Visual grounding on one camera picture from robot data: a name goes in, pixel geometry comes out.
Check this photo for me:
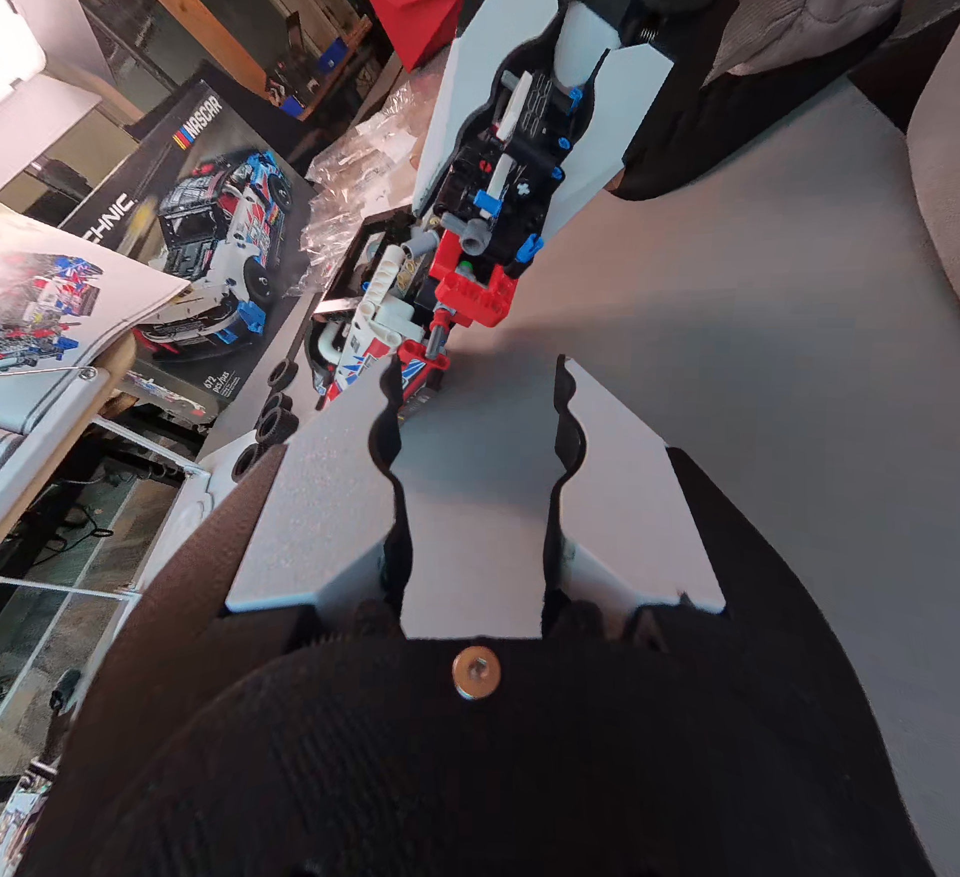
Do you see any grey desk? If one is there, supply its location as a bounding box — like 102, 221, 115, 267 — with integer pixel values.
195, 74, 960, 877

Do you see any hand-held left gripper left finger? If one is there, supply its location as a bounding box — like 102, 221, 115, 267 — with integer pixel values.
225, 354, 414, 614

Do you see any toy brick race car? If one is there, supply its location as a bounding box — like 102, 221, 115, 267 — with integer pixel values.
307, 67, 582, 419

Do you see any toy car set box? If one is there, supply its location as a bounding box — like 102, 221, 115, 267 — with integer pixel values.
58, 78, 318, 430

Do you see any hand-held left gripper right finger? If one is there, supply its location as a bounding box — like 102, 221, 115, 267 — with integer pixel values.
544, 354, 727, 616

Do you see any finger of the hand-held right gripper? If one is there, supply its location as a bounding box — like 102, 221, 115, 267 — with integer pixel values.
411, 0, 561, 216
534, 41, 678, 244

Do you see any open instruction booklet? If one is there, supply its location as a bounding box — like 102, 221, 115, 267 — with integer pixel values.
0, 205, 192, 377

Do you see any white studio light panel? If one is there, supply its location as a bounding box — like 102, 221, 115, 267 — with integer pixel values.
0, 0, 104, 190

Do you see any black chair armrest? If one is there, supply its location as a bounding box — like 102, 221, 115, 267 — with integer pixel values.
618, 10, 960, 202

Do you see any white book stand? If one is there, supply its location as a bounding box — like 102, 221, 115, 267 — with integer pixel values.
0, 333, 219, 593

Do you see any person's beige sweatshirt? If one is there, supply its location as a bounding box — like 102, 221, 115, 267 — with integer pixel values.
906, 40, 960, 282

